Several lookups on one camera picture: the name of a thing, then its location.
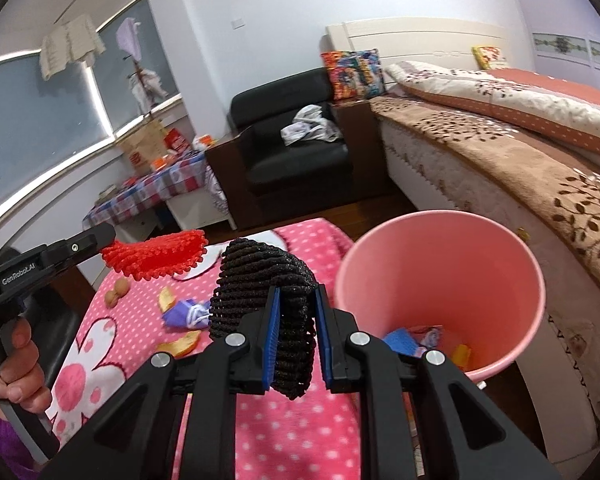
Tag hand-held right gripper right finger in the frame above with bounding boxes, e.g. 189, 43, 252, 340
316, 285, 563, 480

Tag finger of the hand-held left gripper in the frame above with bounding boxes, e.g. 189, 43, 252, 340
45, 223, 117, 271

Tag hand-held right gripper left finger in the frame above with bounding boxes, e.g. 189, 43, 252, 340
40, 287, 281, 480

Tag black foam fruit net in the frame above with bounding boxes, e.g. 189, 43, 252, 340
209, 238, 321, 401

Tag red foam fruit net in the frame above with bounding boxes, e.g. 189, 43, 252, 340
101, 229, 208, 281

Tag blue foam fruit net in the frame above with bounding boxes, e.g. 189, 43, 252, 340
382, 327, 421, 356

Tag purple white wrapper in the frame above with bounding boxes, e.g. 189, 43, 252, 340
161, 299, 212, 333

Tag small blue white wrapper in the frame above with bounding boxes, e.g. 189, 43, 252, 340
415, 325, 443, 348

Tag pink plastic bucket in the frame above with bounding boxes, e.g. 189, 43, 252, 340
334, 211, 547, 385

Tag person's left forearm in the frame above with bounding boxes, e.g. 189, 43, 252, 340
0, 402, 36, 480

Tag person's left hand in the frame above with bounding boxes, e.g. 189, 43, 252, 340
0, 317, 48, 413

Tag white side cabinet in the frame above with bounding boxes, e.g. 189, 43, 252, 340
167, 187, 231, 231
115, 210, 161, 241

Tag checkered cloth side table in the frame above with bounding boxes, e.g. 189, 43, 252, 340
82, 149, 228, 226

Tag pink polka dot blanket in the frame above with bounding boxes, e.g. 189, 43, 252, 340
45, 217, 376, 480

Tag curved bay window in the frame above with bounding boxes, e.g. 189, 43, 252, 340
0, 0, 183, 221

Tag brown paper bag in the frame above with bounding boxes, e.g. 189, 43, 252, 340
120, 120, 168, 166

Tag red gift bag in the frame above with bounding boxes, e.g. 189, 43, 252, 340
164, 127, 191, 153

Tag wooden coat rack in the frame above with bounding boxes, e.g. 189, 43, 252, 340
130, 55, 156, 121

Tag white hanging garment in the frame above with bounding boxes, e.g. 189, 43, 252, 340
130, 67, 168, 111

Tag bed with floral bedding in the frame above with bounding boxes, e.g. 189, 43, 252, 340
380, 120, 600, 466

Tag cream knitted cardigan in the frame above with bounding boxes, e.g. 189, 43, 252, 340
39, 15, 106, 81

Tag pale hanging cloth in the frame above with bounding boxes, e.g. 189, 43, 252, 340
116, 17, 143, 63

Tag crumpled white clothes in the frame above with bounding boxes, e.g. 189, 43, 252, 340
280, 105, 342, 147

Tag colourful printed pillow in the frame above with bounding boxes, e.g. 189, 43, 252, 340
321, 49, 387, 102

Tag floral quilt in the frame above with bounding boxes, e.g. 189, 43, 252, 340
384, 60, 600, 163

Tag white bed headboard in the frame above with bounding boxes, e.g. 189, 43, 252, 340
325, 17, 508, 68

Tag yellow printed pillow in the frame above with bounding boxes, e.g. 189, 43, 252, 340
471, 46, 508, 68

